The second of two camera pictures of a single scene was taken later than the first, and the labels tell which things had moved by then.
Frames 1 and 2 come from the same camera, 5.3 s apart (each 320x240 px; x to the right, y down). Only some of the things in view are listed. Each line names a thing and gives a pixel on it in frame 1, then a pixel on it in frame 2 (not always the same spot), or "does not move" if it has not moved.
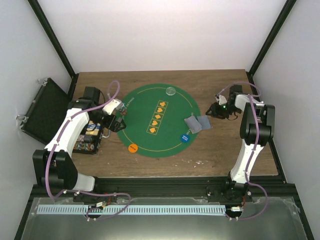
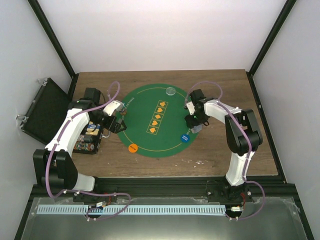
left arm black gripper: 115,128 does not move
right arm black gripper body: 223,112 → 198,119
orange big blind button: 133,148 does not move
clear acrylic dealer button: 170,91 does not move
